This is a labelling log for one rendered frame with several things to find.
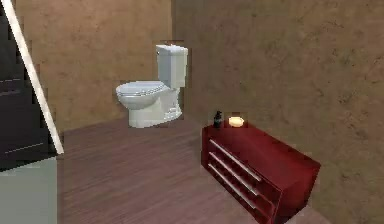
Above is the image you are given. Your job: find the black bottle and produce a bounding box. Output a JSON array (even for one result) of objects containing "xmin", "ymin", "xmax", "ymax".
[{"xmin": 213, "ymin": 110, "xmax": 223, "ymax": 129}]

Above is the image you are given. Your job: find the red chest of drawers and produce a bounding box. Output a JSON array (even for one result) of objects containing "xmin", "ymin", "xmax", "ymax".
[{"xmin": 200, "ymin": 122, "xmax": 322, "ymax": 224}]

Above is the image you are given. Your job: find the pale round soap dish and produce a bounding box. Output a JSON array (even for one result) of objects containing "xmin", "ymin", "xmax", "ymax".
[{"xmin": 228, "ymin": 116, "xmax": 245, "ymax": 128}]

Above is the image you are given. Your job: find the white toilet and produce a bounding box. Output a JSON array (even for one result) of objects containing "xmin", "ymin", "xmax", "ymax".
[{"xmin": 115, "ymin": 44, "xmax": 189, "ymax": 129}]

